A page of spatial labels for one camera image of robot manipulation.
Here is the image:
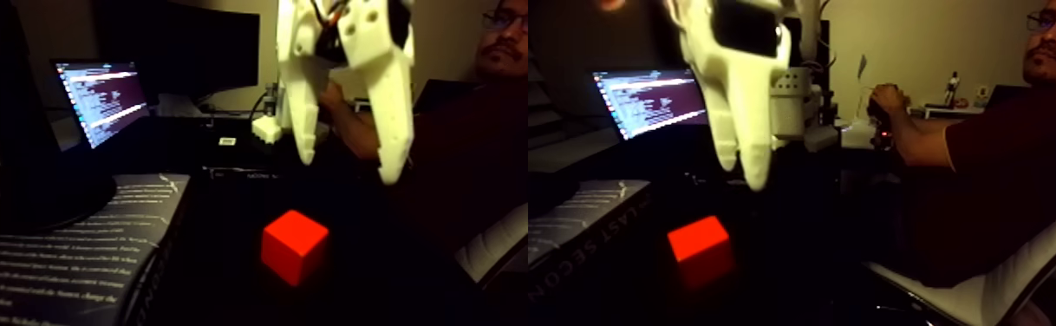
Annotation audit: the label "black book with white text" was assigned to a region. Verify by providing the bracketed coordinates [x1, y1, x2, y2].
[0, 173, 192, 326]

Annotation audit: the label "white paper sheets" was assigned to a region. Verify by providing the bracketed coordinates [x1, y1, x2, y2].
[156, 91, 212, 118]

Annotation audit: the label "dark leader arm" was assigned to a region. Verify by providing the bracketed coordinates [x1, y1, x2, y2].
[869, 86, 903, 152]

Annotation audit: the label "black widescreen monitor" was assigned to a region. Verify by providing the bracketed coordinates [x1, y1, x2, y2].
[94, 0, 262, 103]

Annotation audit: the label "person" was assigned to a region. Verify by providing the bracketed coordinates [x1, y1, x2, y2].
[866, 0, 1056, 290]

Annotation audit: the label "white office chair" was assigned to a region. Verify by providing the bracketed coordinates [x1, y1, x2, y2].
[864, 205, 1056, 326]

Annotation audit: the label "open laptop with lit screen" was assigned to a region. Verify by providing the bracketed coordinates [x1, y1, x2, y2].
[52, 59, 153, 150]

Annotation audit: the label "red cube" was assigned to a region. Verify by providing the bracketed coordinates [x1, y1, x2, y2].
[261, 209, 331, 288]

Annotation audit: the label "person's left hand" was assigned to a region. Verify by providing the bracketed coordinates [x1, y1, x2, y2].
[869, 83, 911, 124]

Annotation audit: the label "black box with white print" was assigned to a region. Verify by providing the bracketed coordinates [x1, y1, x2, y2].
[203, 164, 324, 181]

